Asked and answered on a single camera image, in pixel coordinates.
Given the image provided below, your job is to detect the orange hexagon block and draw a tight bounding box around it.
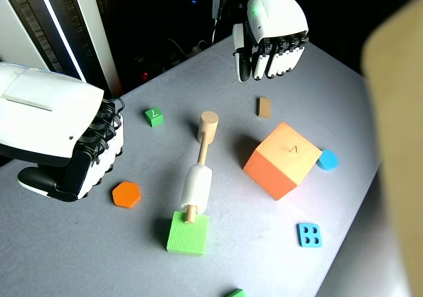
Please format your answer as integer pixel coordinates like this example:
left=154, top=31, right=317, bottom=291
left=112, top=181, right=142, bottom=209

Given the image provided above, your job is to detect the wooden mallet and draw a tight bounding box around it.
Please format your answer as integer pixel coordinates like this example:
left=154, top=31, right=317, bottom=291
left=180, top=110, right=220, bottom=225

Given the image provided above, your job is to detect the white power plug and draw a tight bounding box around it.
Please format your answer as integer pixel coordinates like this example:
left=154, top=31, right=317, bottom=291
left=188, top=40, right=210, bottom=58

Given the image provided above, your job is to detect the white black striped cabinet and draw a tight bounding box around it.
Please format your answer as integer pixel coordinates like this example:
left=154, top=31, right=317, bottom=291
left=0, top=0, right=122, bottom=98

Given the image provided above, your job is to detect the blurred tan panel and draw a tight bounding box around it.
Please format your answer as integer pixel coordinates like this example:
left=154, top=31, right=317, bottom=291
left=361, top=0, right=423, bottom=297

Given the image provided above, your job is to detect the blue round disc block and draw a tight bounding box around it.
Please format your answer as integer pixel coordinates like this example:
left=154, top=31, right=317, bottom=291
left=316, top=149, right=339, bottom=172

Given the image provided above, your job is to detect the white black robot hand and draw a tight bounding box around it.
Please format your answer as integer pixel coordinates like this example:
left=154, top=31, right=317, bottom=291
left=232, top=0, right=310, bottom=83
left=0, top=62, right=126, bottom=202

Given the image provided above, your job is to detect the blue square four-hole block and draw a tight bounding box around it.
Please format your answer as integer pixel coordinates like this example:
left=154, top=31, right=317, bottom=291
left=296, top=223, right=323, bottom=248

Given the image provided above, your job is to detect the large orange cube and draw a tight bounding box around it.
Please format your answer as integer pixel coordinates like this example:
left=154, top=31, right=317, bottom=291
left=242, top=122, right=323, bottom=202

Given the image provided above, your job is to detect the grey table cloth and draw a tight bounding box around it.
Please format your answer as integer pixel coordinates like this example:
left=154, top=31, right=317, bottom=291
left=0, top=34, right=414, bottom=297

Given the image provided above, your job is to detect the large green foam cube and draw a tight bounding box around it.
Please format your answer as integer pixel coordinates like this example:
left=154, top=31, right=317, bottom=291
left=165, top=210, right=210, bottom=257

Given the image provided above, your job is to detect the small wooden rectangular block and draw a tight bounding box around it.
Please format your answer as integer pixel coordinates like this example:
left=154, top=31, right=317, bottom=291
left=256, top=96, right=272, bottom=118

